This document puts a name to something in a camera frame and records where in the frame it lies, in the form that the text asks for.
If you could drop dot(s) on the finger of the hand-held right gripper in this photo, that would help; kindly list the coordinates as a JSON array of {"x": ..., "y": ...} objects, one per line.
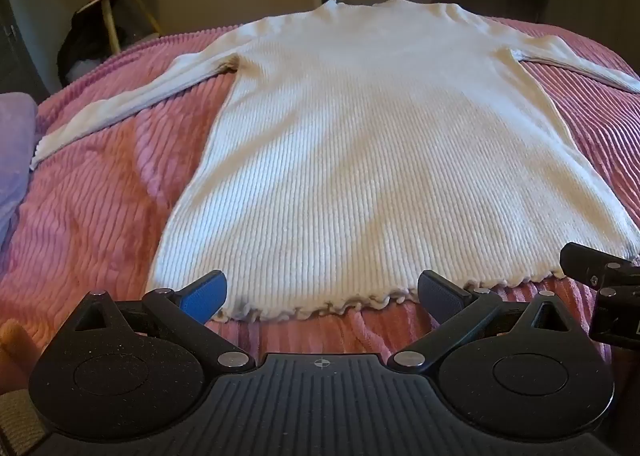
[
  {"x": 582, "y": 261},
  {"x": 617, "y": 318}
]

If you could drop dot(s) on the dark bag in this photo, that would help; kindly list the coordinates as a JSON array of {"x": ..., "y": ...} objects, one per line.
[{"x": 90, "y": 44}]

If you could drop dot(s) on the pink ribbed blanket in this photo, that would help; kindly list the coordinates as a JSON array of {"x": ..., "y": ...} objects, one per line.
[{"x": 100, "y": 196}]

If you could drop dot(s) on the orange cloth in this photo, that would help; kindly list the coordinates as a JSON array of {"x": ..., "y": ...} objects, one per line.
[{"x": 15, "y": 351}]

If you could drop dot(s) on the beige woven cloth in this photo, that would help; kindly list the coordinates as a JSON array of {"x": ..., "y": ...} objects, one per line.
[{"x": 20, "y": 418}]

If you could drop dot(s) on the purple pillow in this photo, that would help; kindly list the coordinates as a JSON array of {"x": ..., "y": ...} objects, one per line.
[{"x": 15, "y": 146}]

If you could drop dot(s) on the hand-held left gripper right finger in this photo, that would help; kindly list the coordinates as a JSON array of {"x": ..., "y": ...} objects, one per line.
[{"x": 440, "y": 301}]

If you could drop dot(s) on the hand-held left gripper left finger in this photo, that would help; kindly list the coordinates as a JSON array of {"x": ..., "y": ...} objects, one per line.
[{"x": 205, "y": 298}]

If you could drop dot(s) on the white ribbed knit sweater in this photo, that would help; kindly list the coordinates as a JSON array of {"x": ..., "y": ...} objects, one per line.
[{"x": 370, "y": 146}]

